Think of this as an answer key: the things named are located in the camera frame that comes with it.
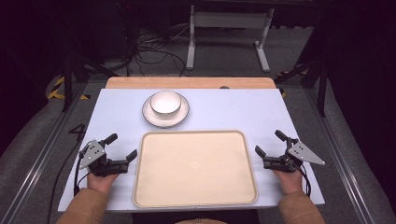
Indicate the black tripod stand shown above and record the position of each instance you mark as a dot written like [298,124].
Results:
[73,71]
[314,74]

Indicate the grey metal stand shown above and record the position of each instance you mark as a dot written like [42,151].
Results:
[229,20]

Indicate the beige plastic tray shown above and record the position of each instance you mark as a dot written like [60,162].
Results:
[194,169]

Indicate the person's right hand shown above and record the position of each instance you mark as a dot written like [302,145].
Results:
[289,182]

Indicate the wooden table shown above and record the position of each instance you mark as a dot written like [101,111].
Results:
[186,82]

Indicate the person's left hand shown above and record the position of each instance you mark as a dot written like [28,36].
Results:
[101,183]

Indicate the white table mat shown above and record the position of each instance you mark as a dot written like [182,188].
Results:
[249,109]

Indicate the white ceramic plate dark rim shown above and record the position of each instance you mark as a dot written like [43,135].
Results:
[149,116]

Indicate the white ceramic bowl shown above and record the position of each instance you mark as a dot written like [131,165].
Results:
[165,103]

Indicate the yellow black hazard tape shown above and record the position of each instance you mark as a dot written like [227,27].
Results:
[57,90]

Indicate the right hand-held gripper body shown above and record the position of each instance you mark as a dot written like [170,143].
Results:
[303,153]

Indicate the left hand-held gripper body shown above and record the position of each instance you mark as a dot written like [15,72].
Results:
[93,154]

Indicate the aluminium floor rail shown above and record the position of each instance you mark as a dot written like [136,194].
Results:
[339,155]
[40,155]

